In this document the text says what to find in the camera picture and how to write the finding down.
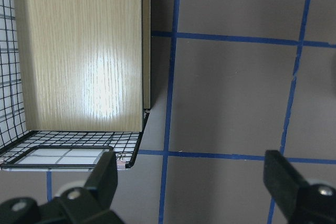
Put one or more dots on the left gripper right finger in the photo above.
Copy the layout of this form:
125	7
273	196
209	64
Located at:
299	200

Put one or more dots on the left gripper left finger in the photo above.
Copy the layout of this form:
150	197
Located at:
87	204

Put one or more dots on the wire basket with wooden shelf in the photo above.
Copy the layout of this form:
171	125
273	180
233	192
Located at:
75	82

